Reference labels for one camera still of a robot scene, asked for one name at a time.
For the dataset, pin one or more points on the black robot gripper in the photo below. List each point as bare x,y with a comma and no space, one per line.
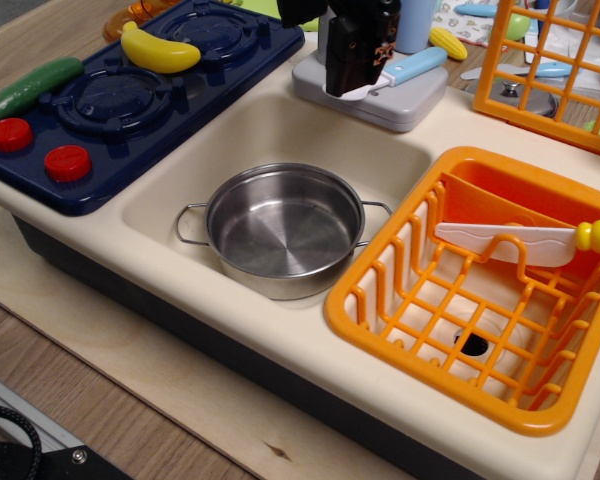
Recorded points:
378,20

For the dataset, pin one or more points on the blue handled white toy spoon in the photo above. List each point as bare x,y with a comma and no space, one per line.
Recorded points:
399,72

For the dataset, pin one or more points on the stainless steel pan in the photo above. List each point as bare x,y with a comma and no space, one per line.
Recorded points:
287,231

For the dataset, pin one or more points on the grey toy faucet base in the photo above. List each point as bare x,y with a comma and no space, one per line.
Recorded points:
399,109

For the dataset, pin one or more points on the light blue plastic cup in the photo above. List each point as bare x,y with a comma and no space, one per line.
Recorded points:
416,18

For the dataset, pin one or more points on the yellow toy corn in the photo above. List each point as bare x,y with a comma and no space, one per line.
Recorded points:
443,38

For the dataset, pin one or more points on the patterned white cloth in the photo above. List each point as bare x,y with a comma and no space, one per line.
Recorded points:
467,28

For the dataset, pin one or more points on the green toy ball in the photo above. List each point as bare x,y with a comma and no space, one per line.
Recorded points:
518,27

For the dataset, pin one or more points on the orange plastic grid basket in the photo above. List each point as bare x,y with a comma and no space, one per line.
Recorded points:
561,31

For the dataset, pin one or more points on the yellow toy banana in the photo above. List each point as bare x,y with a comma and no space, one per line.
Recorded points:
156,54

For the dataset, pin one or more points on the orange translucent plastic item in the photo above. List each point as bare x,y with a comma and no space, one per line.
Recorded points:
139,12

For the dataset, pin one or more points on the cream toy kitchen sink unit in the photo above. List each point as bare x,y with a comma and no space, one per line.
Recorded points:
292,353

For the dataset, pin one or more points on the dark blue toy stove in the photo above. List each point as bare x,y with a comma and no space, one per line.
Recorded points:
129,118

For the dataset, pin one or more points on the right red stove knob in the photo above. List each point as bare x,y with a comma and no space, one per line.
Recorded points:
67,163

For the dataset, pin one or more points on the red stove knob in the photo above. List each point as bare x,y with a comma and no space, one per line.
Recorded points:
15,134
67,163

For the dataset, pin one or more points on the orange plastic dish rack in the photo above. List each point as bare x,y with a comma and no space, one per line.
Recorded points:
513,341

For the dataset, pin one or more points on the green toy cucumber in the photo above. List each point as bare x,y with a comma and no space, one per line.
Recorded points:
22,95

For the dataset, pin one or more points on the left red stove knob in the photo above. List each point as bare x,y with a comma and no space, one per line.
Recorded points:
15,134

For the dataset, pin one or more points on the black device corner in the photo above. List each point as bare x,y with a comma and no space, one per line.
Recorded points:
78,463

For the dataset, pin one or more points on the blue handled toy utensil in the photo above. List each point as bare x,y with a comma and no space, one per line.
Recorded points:
544,70

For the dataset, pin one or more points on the yellow handled white toy knife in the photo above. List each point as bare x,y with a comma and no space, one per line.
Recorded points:
533,246

